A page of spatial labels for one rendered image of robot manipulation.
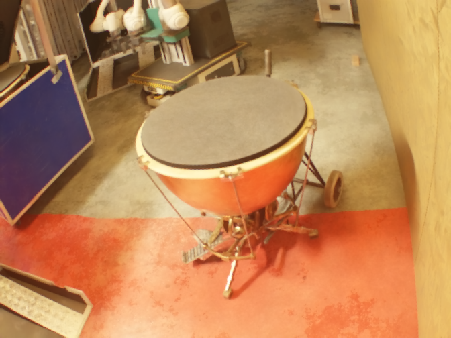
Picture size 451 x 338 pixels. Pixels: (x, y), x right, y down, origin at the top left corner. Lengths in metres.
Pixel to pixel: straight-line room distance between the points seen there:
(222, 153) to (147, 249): 1.07
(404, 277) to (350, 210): 0.60
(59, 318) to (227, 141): 1.37
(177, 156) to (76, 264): 1.26
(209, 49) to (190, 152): 2.09
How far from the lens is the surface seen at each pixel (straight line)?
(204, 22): 3.45
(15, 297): 2.48
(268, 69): 2.00
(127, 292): 2.24
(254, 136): 1.52
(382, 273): 2.05
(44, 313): 2.33
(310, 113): 1.66
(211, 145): 1.52
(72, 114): 3.09
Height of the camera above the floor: 1.64
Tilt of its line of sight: 38 degrees down
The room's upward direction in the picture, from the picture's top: 14 degrees counter-clockwise
